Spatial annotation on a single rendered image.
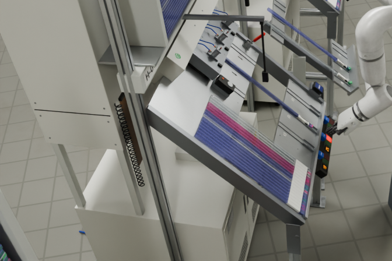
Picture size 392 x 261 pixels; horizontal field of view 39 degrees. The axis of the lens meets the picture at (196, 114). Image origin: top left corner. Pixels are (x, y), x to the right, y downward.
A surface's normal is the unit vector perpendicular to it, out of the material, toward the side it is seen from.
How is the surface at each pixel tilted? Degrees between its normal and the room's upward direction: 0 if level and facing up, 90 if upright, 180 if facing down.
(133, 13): 90
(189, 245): 90
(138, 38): 90
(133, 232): 90
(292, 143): 44
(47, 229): 0
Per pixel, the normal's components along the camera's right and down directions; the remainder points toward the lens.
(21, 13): -0.27, 0.65
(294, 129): 0.57, -0.49
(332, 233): -0.14, -0.76
